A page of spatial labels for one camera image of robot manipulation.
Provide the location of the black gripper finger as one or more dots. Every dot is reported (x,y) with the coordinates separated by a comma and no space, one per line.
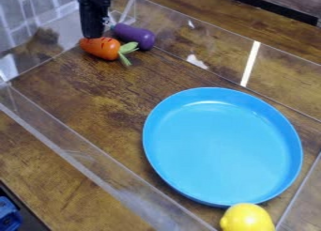
(100,20)
(87,21)

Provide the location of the purple toy eggplant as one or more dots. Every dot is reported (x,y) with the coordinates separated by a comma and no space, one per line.
(134,34)

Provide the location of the orange toy carrot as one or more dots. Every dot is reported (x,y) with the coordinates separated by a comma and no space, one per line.
(108,48)

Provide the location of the blue round tray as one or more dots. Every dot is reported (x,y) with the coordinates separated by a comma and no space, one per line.
(222,146)

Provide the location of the blue object at corner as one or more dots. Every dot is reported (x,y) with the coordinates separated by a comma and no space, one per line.
(9,215)

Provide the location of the yellow toy lemon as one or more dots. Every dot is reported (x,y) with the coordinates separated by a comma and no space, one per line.
(246,217)

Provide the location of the clear acrylic enclosure wall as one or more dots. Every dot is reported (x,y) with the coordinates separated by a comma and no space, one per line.
(73,110)

